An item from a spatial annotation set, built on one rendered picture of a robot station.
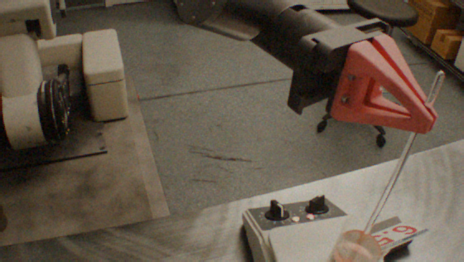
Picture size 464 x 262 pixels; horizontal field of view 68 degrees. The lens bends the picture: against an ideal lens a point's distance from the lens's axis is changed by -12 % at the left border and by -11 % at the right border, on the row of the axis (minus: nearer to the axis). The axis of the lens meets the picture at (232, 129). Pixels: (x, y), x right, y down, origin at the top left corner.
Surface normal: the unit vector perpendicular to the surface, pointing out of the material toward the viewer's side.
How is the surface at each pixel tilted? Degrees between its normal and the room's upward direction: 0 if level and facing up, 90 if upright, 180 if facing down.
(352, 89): 90
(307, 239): 0
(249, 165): 0
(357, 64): 90
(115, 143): 0
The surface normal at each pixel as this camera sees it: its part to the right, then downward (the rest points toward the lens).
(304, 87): 0.58, 0.56
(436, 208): 0.07, -0.76
